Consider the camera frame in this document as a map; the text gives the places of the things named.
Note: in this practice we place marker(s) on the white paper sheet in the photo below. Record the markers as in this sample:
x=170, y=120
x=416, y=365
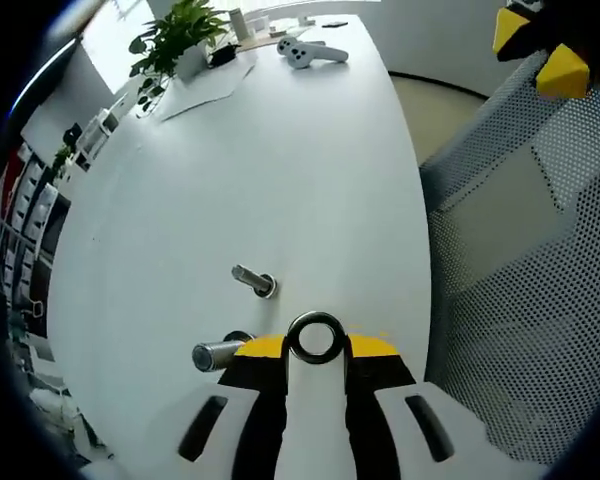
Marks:
x=210, y=90

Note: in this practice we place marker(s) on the large potted green plant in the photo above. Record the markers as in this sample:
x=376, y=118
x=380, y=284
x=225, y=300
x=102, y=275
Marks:
x=180, y=35

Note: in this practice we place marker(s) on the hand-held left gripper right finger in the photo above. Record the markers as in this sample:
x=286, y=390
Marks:
x=375, y=400

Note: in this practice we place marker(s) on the small trailing green plant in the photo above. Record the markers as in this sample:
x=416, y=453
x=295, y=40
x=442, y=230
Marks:
x=150, y=97

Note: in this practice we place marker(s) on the shelf with white bins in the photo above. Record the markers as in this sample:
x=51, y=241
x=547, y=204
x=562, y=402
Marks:
x=30, y=230

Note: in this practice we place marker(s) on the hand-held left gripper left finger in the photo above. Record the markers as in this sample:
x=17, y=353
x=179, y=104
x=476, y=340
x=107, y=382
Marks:
x=260, y=400

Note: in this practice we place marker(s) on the white handheld controller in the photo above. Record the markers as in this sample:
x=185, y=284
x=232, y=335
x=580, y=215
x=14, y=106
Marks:
x=300, y=46
x=325, y=54

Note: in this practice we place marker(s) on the grey mesh office chair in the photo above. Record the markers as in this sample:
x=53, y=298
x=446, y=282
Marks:
x=530, y=275

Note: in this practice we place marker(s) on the small black device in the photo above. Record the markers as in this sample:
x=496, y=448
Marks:
x=224, y=55

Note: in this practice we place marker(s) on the large threaded stud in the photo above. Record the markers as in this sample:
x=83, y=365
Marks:
x=212, y=356

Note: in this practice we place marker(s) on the large metal washer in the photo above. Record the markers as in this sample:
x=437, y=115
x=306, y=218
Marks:
x=240, y=335
x=317, y=357

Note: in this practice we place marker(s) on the small threaded stud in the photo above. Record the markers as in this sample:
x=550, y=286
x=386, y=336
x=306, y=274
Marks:
x=250, y=279

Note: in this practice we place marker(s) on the white cylinder bottle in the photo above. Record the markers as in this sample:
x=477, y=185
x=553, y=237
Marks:
x=241, y=24

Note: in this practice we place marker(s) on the small metal washer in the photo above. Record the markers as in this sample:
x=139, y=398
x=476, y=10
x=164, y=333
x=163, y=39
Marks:
x=270, y=291

